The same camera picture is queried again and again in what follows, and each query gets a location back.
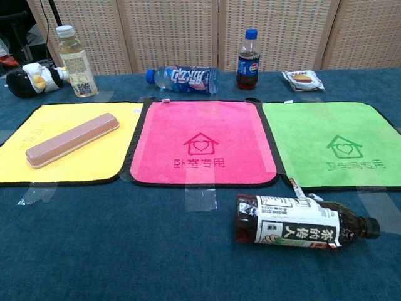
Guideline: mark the wooden folding screen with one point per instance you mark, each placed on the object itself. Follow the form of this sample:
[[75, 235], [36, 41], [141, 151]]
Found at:
[[188, 34]]

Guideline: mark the pale yellow drink bottle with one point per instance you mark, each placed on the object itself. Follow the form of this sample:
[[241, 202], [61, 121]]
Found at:
[[77, 67]]

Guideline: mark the black white plush toy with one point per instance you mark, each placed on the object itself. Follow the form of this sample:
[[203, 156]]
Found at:
[[31, 80]]

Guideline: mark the blue tablecloth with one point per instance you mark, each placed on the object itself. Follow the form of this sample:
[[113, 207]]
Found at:
[[125, 244]]

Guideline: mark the small pepsi cola bottle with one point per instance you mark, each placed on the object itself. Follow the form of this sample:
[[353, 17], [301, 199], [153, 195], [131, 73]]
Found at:
[[248, 67]]

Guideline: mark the packaged bread snack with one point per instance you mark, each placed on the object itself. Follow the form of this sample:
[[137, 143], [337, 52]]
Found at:
[[302, 80]]

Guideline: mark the green cloth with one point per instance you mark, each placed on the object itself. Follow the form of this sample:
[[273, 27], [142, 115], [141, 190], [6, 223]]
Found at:
[[313, 125]]

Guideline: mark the blue label water bottle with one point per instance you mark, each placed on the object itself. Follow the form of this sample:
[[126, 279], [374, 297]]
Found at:
[[185, 80]]

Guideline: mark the dark tea bottle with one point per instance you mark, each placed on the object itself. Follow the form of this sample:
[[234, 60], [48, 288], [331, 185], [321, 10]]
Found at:
[[297, 224]]

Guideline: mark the pink rectangular case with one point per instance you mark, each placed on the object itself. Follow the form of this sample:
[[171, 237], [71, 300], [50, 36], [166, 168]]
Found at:
[[72, 140]]

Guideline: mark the pink cloth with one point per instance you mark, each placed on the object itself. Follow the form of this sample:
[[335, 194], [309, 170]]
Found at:
[[203, 125]]

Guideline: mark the yellow cloth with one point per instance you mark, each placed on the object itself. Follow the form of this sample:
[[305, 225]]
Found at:
[[65, 156]]

